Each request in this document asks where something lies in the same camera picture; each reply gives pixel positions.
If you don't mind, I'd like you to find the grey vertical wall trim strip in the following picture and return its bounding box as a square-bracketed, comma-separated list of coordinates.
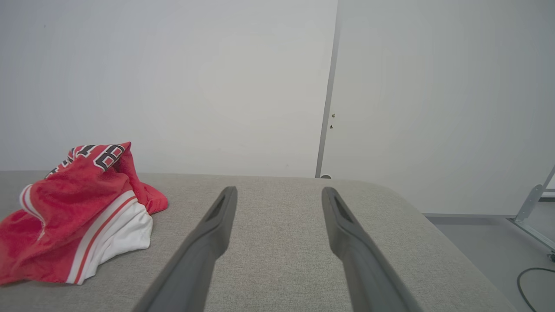
[315, 0, 340, 179]

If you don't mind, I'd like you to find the thin black floor cable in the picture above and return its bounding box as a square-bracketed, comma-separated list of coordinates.
[516, 267, 555, 312]

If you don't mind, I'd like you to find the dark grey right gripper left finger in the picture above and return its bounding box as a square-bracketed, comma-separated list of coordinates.
[132, 186, 238, 312]

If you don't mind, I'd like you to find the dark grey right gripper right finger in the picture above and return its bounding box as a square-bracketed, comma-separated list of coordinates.
[321, 186, 423, 312]

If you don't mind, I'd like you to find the red basketball jersey white trim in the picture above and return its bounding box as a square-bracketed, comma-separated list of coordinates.
[0, 141, 169, 286]

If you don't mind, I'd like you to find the grey metal frame stand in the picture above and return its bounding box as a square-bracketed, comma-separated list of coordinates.
[507, 165, 555, 263]

